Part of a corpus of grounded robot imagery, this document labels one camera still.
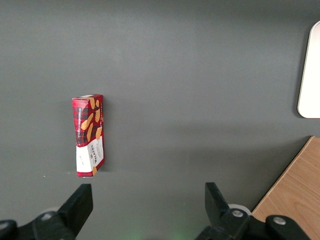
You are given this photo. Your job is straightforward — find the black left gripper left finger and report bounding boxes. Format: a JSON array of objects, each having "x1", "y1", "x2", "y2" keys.
[{"x1": 0, "y1": 183, "x2": 94, "y2": 240}]

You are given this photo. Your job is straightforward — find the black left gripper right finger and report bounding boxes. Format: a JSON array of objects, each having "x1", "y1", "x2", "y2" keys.
[{"x1": 194, "y1": 182, "x2": 311, "y2": 240}]

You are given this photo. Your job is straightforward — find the red tartan shortbread box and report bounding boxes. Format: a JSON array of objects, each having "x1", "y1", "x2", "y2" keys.
[{"x1": 71, "y1": 93, "x2": 105, "y2": 179}]

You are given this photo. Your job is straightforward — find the oak wood cabinet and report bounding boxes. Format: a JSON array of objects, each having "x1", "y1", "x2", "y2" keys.
[{"x1": 251, "y1": 135, "x2": 320, "y2": 240}]

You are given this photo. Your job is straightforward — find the beige plastic tray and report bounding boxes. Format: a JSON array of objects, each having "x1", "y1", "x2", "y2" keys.
[{"x1": 296, "y1": 20, "x2": 320, "y2": 119}]

